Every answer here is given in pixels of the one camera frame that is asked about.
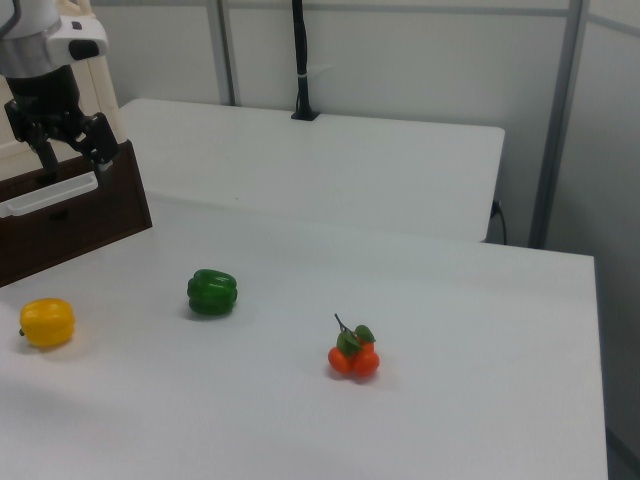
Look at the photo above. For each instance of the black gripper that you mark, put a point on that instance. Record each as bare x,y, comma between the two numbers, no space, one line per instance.
45,92

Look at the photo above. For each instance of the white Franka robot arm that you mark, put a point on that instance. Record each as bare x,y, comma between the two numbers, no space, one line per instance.
35,35

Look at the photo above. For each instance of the cream plastic cabinet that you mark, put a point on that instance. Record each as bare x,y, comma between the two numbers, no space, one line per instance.
102,90

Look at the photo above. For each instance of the dark brown wooden box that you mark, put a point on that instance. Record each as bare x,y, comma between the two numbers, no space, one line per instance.
90,225

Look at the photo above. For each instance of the yellow bell pepper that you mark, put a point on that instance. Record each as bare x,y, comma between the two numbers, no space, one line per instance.
47,322

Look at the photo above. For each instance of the green bell pepper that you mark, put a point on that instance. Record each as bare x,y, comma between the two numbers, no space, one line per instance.
211,292

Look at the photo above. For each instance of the white side table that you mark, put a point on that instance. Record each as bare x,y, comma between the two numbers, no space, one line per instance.
325,165

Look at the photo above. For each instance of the red tomato toy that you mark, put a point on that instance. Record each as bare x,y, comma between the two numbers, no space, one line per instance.
355,357

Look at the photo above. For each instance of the thin grey partition post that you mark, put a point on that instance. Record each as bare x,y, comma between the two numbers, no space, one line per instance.
222,50

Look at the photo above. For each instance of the black camera pole with base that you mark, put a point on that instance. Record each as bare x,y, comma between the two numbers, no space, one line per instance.
301,55

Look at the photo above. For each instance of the wide grey partition post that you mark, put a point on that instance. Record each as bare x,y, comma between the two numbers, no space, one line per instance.
557,125

